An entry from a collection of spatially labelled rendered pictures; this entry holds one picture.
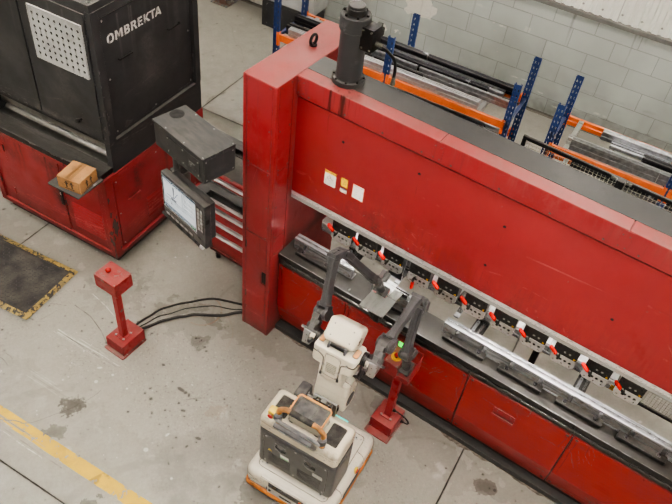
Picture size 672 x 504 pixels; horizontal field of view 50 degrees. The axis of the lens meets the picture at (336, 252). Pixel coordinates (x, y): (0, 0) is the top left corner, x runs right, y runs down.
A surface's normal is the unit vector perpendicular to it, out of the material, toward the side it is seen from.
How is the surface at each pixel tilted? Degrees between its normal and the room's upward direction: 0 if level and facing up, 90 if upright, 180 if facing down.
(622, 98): 90
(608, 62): 90
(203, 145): 0
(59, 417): 0
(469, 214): 90
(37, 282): 0
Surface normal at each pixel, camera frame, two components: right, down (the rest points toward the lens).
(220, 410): 0.10, -0.69
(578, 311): -0.56, 0.55
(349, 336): -0.30, -0.03
